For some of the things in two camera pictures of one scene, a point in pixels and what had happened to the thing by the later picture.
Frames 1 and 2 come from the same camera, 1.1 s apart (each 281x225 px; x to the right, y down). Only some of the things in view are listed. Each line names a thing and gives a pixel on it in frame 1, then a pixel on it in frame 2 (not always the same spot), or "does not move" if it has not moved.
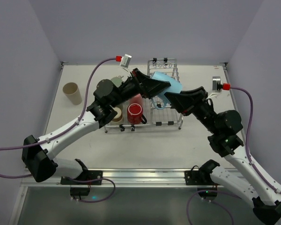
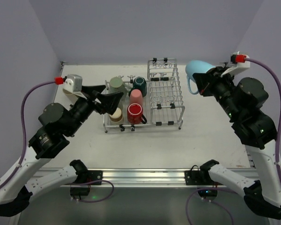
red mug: [134, 114] does not move
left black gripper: [139, 83] -> [93, 101]
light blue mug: [159, 101] -> [194, 67]
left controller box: [79, 191] does not move
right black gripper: [197, 103] -> [207, 82]
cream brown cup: [119, 115] does not move
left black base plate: [85, 175] does not move
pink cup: [137, 99] does not move
